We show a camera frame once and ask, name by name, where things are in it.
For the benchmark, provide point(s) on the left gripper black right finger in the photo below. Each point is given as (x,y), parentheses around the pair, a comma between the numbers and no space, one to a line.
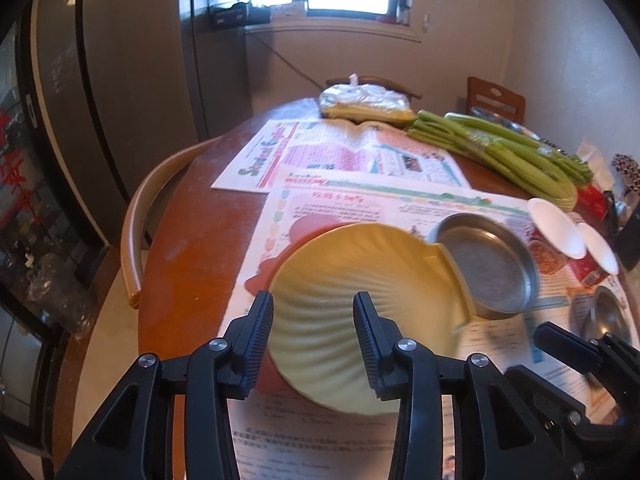
(496,436)

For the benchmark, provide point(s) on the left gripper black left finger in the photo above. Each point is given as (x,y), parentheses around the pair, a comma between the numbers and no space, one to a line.
(130,436)

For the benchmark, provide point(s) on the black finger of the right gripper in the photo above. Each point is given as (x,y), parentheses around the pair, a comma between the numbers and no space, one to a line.
(571,350)

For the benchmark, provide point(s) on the stainless steel bowl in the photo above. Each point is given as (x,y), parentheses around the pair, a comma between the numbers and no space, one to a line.
(605,315)

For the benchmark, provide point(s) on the small red noodle cup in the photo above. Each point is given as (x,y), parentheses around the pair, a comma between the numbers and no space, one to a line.
(599,262)

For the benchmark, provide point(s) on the round metal pan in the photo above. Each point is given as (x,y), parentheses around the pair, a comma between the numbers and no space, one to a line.
(499,270)

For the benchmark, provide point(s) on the large red noodle cup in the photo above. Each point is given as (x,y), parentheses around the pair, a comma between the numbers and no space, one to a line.
(552,237)

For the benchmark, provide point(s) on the yellow shell-shaped plate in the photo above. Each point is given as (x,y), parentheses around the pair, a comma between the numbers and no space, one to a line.
(313,337)

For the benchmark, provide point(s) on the orange plastic plate with ears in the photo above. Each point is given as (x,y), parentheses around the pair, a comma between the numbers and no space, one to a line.
(274,271)

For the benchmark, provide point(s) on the black thermos bottle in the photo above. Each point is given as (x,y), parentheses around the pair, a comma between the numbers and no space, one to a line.
(625,240)

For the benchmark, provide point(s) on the front newspaper sheet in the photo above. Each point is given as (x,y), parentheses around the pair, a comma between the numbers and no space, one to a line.
(287,436)

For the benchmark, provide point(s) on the newspaper sheet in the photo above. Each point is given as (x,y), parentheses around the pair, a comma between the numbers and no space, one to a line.
(287,436)
(336,144)

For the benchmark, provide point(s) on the red tissue box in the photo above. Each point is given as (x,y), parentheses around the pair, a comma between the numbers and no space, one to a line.
(593,200)

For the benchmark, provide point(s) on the curved wooden chair left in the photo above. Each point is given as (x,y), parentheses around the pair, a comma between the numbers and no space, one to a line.
(133,228)

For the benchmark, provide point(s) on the celery bunch front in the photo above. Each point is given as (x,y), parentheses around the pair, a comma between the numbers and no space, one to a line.
(521,165)

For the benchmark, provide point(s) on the celery bunch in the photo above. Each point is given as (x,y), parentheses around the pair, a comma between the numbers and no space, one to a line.
(578,171)
(521,165)

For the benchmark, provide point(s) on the celery bunch back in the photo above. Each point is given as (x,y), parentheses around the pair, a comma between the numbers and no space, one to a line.
(578,171)

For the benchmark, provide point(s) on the metal bowl far back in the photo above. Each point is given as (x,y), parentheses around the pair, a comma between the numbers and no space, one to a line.
(490,116)

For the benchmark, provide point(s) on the wooden chair back right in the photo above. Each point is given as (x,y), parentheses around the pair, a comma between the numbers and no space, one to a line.
(495,98)

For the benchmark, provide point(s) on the back newspaper sheet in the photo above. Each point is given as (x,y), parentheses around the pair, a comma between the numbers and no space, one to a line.
(336,144)

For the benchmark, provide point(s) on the plastic bag with yellow food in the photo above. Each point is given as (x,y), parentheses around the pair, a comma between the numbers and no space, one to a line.
(366,103)

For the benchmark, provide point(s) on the wooden chair behind table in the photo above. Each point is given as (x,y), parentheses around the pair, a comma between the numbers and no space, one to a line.
(378,81)

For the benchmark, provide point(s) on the grey refrigerator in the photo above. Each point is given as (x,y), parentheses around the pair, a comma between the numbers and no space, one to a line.
(111,93)

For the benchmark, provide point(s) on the black box on shelf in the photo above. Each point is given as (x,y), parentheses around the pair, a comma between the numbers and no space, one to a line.
(240,14)

